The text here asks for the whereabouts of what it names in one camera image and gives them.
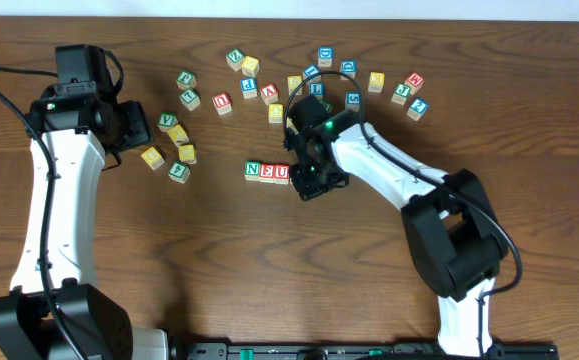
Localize red u block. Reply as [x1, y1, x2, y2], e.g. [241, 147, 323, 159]
[212, 92, 232, 116]
[273, 164, 290, 185]

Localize red E block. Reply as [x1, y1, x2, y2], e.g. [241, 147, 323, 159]
[259, 164, 275, 183]

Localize green N block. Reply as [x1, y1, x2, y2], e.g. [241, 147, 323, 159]
[244, 161, 261, 181]

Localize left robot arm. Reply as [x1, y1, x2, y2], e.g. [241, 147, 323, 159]
[0, 44, 153, 359]

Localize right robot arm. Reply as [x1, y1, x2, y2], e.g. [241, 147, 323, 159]
[284, 96, 509, 357]

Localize yellow G block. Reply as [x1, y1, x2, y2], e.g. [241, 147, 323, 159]
[141, 146, 165, 170]

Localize green V block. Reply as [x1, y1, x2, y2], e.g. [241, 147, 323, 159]
[157, 112, 178, 132]

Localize yellow K block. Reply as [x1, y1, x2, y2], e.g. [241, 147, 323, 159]
[167, 124, 190, 147]

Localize yellow O block left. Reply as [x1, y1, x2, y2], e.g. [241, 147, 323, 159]
[178, 144, 197, 164]

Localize yellow o block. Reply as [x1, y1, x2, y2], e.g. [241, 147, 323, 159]
[178, 144, 197, 164]
[268, 103, 284, 124]

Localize green 4 block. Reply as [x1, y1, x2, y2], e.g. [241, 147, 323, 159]
[168, 161, 190, 184]

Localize green 7 block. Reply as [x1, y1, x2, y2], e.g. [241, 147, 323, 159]
[179, 89, 201, 111]

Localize green J block left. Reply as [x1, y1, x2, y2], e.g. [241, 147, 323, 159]
[176, 70, 197, 90]

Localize green B block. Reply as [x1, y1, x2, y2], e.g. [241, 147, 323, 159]
[320, 100, 332, 113]

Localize yellow O block centre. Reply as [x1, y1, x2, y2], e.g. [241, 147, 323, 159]
[268, 103, 284, 124]

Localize blue S block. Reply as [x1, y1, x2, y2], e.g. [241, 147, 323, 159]
[345, 92, 361, 112]

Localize blue L block lower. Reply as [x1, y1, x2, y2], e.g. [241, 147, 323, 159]
[309, 82, 324, 100]

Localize blue l block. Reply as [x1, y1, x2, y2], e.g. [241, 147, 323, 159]
[302, 64, 321, 84]
[309, 82, 324, 100]

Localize red A block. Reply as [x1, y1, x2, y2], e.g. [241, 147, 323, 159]
[260, 83, 279, 105]

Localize yellow S block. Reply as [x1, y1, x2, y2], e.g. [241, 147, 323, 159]
[287, 75, 303, 96]

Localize blue L block upper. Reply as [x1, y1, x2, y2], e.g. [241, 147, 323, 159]
[302, 64, 321, 84]

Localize blue P block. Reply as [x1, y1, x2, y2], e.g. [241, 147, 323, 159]
[240, 77, 258, 99]

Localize blue D block right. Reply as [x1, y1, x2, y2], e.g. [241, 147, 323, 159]
[340, 60, 357, 80]

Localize blue d block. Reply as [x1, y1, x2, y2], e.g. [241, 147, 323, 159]
[317, 47, 334, 68]
[340, 60, 357, 80]

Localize yellow block right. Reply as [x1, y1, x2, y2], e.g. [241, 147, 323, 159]
[368, 72, 385, 93]

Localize green Z block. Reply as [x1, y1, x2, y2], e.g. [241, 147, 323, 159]
[226, 48, 245, 71]

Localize blue D block top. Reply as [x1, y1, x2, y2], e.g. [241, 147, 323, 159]
[317, 47, 334, 68]

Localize yellow block beside Z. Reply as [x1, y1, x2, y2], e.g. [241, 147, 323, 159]
[241, 56, 260, 78]

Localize red M block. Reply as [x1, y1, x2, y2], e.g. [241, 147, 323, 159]
[405, 72, 425, 95]

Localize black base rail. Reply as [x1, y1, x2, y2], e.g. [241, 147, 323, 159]
[133, 341, 560, 360]

